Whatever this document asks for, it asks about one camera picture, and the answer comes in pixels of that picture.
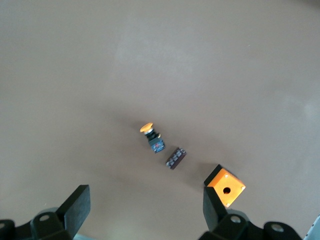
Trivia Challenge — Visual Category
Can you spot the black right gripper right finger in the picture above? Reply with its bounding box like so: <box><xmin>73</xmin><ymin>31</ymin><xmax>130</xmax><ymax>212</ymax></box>
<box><xmin>198</xmin><ymin>186</ymin><xmax>303</xmax><ymax>240</ymax></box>

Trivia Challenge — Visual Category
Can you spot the aluminium table edge rail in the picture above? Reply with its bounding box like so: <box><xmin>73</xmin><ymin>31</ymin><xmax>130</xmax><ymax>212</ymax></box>
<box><xmin>306</xmin><ymin>213</ymin><xmax>320</xmax><ymax>240</ymax></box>

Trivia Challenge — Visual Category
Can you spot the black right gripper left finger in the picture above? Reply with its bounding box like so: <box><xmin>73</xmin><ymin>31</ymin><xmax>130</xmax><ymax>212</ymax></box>
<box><xmin>0</xmin><ymin>184</ymin><xmax>91</xmax><ymax>240</ymax></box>

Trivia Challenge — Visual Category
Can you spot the orange mushroom push button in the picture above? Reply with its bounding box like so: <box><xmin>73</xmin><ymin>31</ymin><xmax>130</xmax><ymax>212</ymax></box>
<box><xmin>139</xmin><ymin>122</ymin><xmax>166</xmax><ymax>154</ymax></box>

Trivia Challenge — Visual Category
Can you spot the orange black button enclosure box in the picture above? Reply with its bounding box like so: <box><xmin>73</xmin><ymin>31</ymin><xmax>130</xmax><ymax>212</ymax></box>
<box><xmin>203</xmin><ymin>164</ymin><xmax>246</xmax><ymax>209</ymax></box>

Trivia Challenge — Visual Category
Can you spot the dark brown contact block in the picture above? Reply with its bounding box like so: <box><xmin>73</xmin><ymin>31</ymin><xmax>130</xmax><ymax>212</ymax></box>
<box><xmin>165</xmin><ymin>147</ymin><xmax>187</xmax><ymax>170</ymax></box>

